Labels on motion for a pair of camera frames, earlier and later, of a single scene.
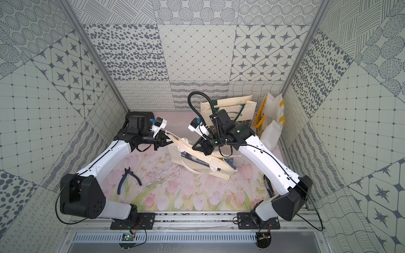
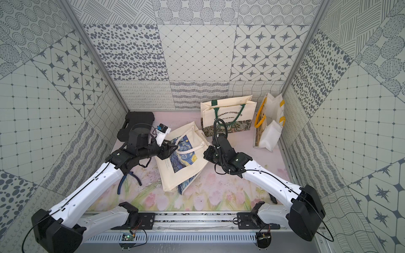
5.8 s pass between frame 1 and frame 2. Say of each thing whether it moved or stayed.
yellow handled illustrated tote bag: stayed
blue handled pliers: stayed
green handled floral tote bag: stayed
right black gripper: moved
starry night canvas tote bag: moved
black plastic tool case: stayed
